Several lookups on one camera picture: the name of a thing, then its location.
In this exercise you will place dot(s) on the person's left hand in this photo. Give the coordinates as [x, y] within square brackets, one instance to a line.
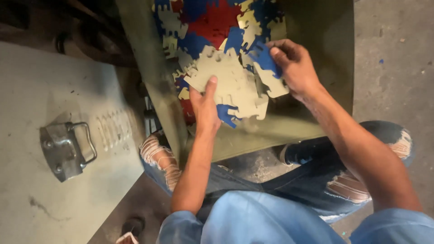
[205, 113]

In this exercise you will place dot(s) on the person's right hand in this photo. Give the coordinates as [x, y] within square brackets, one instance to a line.
[298, 69]

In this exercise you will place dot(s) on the beige foam puzzle piece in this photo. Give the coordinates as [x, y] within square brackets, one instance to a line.
[273, 84]

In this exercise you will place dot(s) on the beige foam puzzle pieces stack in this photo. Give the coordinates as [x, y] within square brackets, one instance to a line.
[230, 79]

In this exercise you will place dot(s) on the small blue foam puzzle piece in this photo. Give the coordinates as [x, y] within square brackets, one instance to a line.
[225, 113]

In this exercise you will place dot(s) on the green metal box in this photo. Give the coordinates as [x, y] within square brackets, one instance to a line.
[315, 50]

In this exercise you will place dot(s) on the person's black shoe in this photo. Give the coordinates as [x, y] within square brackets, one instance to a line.
[300, 153]
[132, 228]

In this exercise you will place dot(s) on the heap of coloured foam pieces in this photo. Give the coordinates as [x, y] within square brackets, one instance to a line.
[210, 23]

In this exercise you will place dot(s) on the person's ripped blue jeans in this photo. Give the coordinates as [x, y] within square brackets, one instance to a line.
[298, 184]

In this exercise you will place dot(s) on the person's light blue shirt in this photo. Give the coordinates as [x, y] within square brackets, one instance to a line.
[257, 220]

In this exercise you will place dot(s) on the green metal lid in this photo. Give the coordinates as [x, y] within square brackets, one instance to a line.
[51, 91]

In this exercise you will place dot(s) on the dark machine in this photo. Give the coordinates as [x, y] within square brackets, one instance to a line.
[67, 23]

